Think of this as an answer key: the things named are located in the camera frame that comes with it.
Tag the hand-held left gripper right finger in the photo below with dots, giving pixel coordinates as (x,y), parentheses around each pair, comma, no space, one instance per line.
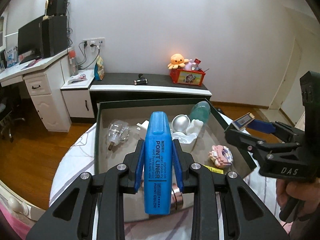
(178,165)

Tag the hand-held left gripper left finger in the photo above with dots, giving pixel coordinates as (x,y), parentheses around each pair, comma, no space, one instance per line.
(139,165)

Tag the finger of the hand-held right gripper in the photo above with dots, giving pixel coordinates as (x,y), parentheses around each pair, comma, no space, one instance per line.
(237,136)
(262,126)

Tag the blue Point Liner marker box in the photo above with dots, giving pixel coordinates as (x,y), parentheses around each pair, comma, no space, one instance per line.
(157,160)

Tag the dark shallow storage box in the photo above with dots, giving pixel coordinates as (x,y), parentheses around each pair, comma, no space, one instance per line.
(120,160)

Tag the white shell shaped dish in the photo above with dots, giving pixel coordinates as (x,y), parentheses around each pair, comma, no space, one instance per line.
(193,130)

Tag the white charger plug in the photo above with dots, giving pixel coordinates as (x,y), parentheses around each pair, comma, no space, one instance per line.
(143,126)

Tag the silver ball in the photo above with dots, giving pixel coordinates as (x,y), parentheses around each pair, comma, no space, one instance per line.
(180,123)

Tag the green translucent bottle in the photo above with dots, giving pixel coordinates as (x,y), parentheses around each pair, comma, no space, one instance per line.
(200,112)

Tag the person's right hand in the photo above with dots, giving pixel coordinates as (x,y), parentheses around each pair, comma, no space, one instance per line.
(308,195)

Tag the pink building block donut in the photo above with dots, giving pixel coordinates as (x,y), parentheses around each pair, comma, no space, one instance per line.
(221,155)

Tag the small round tin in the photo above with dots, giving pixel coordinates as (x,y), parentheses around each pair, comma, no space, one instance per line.
(178,198)

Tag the yellow highlighter pen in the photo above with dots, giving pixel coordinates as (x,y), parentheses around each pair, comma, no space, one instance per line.
(216,170)

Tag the white door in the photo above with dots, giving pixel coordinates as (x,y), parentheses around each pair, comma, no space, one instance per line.
(287,75)

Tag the white striped quilt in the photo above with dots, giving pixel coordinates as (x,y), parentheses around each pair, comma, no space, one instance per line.
(77,160)

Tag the low black white cabinet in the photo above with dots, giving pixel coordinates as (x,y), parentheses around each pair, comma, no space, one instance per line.
(155,90)

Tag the orange printed storage crate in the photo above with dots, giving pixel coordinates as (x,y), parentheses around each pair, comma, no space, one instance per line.
(187,78)

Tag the small red card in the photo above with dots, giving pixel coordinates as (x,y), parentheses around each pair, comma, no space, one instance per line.
(197,62)

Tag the purple plush toy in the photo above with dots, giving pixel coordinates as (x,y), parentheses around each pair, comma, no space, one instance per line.
(188,65)

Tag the small white side cabinet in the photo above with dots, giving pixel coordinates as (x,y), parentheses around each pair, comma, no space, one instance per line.
(77,102)

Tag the orange octopus plush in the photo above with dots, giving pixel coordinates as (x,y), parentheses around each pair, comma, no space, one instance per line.
(177,60)

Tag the blue yellow snack bag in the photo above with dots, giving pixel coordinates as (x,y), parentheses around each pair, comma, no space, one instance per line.
(99,68)

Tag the white desk with drawers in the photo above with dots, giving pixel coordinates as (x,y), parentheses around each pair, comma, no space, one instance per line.
(45,97)

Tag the clear bottle with red cap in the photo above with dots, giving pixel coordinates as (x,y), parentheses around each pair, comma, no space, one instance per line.
(73,63)

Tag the black office chair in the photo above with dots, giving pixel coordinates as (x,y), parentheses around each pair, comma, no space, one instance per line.
(10,120)

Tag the pink printed blanket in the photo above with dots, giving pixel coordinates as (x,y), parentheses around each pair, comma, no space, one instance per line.
(12,222)

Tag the black computer tower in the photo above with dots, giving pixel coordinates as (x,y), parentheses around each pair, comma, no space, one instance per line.
(53,37)

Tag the black computer monitor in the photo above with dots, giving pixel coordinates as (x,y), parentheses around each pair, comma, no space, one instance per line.
(30,38)

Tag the row of books on desk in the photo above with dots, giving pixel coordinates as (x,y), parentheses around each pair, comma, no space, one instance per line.
(8,57)

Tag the black box on tower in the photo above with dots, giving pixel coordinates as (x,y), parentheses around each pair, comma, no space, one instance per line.
(57,6)

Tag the white bed frame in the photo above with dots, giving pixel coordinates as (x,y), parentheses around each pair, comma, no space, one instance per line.
(18,205)

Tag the white wall socket strip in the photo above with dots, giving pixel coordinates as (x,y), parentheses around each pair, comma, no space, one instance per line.
(93,41)

